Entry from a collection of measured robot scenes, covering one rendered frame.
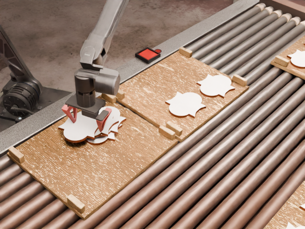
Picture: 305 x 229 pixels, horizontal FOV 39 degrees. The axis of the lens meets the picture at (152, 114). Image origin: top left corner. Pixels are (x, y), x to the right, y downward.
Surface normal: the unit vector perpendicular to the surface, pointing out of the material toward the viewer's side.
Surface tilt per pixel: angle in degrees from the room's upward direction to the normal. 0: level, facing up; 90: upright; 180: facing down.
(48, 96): 0
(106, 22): 29
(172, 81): 0
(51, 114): 0
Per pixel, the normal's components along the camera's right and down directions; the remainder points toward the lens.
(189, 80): 0.04, -0.76
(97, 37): -0.04, -0.33
